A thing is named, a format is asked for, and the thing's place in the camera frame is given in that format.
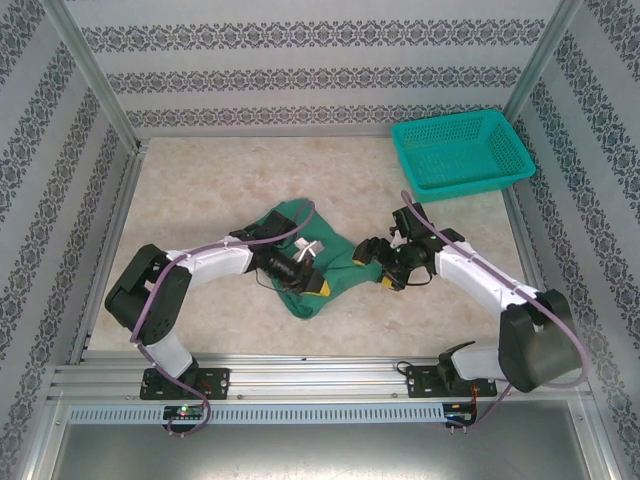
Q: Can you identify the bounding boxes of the slotted grey cable duct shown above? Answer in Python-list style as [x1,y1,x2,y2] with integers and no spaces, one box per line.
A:
[66,403,449,425]

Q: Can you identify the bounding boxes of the brushed metal sheet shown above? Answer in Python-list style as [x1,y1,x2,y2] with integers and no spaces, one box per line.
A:
[27,399,619,480]

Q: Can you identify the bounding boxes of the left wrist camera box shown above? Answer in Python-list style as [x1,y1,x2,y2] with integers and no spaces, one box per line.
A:
[292,238,325,264]

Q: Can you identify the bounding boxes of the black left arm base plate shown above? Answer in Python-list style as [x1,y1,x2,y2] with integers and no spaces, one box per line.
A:
[138,367,232,401]

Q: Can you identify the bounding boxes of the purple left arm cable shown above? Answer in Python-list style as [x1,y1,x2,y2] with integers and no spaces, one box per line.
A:
[128,199,317,440]

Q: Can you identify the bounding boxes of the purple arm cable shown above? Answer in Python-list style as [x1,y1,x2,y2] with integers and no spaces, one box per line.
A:
[128,199,317,440]
[399,188,589,431]

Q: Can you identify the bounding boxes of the aluminium frame post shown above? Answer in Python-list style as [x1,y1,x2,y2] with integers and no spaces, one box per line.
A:
[502,0,586,119]
[39,0,151,151]

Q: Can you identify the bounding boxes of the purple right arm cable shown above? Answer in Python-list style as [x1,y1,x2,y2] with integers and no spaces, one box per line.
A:
[399,188,589,431]

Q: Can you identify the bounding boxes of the teal plastic basket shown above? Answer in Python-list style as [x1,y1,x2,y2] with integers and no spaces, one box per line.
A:
[390,108,537,205]

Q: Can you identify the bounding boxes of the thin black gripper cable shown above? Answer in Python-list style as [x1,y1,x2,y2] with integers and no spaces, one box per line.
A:
[253,267,301,297]
[402,263,437,289]

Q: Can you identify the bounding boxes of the aluminium back rail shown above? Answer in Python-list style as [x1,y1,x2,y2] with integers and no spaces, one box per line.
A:
[135,127,396,142]

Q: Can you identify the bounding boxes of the green long pants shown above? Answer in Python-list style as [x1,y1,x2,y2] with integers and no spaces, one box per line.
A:
[249,197,386,322]

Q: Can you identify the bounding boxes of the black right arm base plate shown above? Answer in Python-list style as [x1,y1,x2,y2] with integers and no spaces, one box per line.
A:
[405,364,499,400]

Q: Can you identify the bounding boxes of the aluminium mounting rail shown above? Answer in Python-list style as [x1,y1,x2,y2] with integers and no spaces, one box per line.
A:
[48,351,586,401]

